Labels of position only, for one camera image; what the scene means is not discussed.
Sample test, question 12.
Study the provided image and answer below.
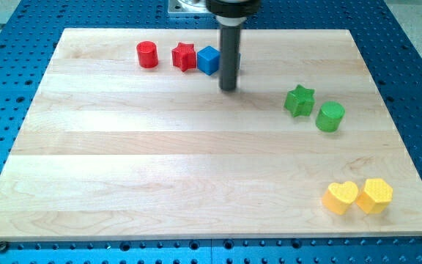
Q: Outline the black round end-effector mount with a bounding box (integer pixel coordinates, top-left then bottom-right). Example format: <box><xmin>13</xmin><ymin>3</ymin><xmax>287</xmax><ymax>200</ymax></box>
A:
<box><xmin>205</xmin><ymin>0</ymin><xmax>261</xmax><ymax>26</ymax></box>

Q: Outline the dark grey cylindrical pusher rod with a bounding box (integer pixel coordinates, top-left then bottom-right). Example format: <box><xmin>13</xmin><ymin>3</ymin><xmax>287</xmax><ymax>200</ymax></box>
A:
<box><xmin>219</xmin><ymin>24</ymin><xmax>241</xmax><ymax>91</ymax></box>

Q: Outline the green star block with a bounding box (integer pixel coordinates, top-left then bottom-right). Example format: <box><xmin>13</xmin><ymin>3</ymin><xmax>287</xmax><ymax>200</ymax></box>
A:
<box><xmin>284</xmin><ymin>84</ymin><xmax>315</xmax><ymax>117</ymax></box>

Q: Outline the red star block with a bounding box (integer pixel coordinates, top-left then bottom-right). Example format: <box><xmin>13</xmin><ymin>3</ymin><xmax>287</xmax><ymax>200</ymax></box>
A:
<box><xmin>171</xmin><ymin>43</ymin><xmax>197</xmax><ymax>72</ymax></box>

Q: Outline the blue cube block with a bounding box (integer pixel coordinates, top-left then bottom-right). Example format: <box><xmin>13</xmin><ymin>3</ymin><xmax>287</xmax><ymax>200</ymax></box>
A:
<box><xmin>197</xmin><ymin>46</ymin><xmax>220</xmax><ymax>76</ymax></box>

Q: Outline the red cylinder block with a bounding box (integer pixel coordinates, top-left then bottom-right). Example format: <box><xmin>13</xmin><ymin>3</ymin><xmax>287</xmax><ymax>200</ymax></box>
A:
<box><xmin>136</xmin><ymin>41</ymin><xmax>158</xmax><ymax>68</ymax></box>

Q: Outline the green cylinder block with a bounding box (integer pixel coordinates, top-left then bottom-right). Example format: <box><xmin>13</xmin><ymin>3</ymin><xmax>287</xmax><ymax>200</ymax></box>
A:
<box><xmin>316</xmin><ymin>101</ymin><xmax>345</xmax><ymax>132</ymax></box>

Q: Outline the light wooden board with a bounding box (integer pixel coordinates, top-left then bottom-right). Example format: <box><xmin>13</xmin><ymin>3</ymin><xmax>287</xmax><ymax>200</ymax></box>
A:
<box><xmin>0</xmin><ymin>28</ymin><xmax>422</xmax><ymax>241</ymax></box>

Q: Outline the yellow heart block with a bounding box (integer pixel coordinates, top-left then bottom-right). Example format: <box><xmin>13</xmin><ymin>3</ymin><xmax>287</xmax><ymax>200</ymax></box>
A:
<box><xmin>322</xmin><ymin>181</ymin><xmax>358</xmax><ymax>215</ymax></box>

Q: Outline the yellow hexagon block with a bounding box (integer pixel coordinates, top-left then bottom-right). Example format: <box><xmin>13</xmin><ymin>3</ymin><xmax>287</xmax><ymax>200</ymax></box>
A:
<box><xmin>355</xmin><ymin>178</ymin><xmax>393</xmax><ymax>214</ymax></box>

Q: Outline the blue perforated table plate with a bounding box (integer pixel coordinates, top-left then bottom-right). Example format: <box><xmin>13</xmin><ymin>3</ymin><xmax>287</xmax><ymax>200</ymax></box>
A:
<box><xmin>0</xmin><ymin>1</ymin><xmax>422</xmax><ymax>263</ymax></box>

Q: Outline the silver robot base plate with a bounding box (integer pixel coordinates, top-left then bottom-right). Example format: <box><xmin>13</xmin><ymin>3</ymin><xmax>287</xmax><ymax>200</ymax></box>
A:
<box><xmin>166</xmin><ymin>0</ymin><xmax>209</xmax><ymax>15</ymax></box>

